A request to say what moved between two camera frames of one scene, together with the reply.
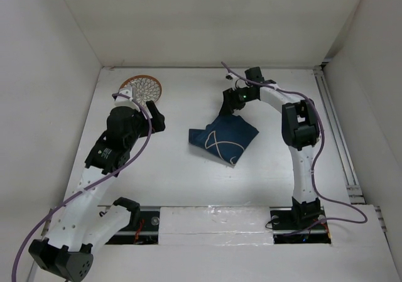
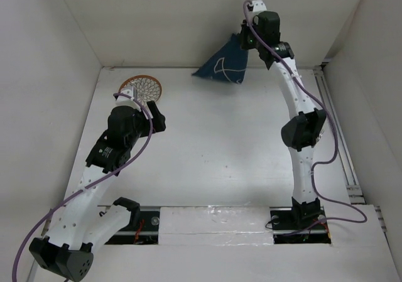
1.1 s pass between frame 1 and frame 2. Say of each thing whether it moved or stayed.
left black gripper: stayed
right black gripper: moved
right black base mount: stayed
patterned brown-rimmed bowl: stayed
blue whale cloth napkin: moved
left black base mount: stayed
